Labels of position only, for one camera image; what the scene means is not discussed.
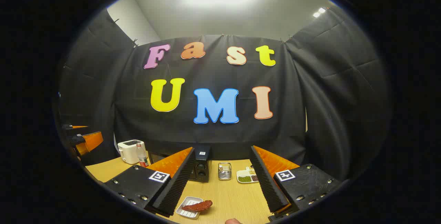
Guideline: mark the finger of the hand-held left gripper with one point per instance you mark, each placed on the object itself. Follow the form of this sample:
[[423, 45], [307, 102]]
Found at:
[[68, 127], [90, 140]]

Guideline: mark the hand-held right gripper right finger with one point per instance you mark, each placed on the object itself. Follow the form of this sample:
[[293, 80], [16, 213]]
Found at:
[[267, 182]]

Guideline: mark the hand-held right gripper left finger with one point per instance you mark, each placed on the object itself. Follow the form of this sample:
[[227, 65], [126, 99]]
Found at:
[[179, 182]]

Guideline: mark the black electric oven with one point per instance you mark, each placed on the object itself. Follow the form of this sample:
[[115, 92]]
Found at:
[[203, 169]]

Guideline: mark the reddish brown sausage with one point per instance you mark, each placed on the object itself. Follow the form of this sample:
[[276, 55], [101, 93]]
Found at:
[[198, 206]]

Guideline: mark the white divided dish with beans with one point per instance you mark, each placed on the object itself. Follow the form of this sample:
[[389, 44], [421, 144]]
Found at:
[[244, 177]]

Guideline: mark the small white tray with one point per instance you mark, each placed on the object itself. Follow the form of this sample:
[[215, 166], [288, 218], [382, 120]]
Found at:
[[187, 213]]

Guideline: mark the white toaster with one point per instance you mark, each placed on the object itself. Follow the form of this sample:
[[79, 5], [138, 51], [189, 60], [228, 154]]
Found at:
[[127, 151]]

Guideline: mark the clear plastic bottle red label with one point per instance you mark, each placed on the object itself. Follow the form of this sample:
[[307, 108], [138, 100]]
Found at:
[[142, 156]]

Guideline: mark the black backdrop cloth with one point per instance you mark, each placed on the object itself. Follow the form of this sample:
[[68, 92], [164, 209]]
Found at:
[[213, 138]]

